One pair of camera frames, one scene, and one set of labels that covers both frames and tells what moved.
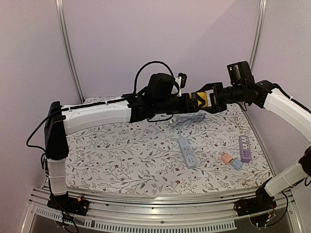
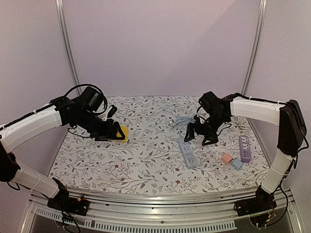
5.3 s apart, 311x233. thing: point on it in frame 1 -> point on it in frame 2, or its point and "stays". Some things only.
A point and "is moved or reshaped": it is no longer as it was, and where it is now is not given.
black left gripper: x=194 y=107 -> x=109 y=132
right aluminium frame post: x=258 y=33 stays
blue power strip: x=188 y=156 stays
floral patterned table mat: x=199 y=153 stays
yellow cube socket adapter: x=203 y=95 is moved or reshaped
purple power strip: x=245 y=152 stays
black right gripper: x=219 y=96 -> x=202 y=127
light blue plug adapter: x=237 y=163 stays
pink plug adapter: x=226 y=158 stays
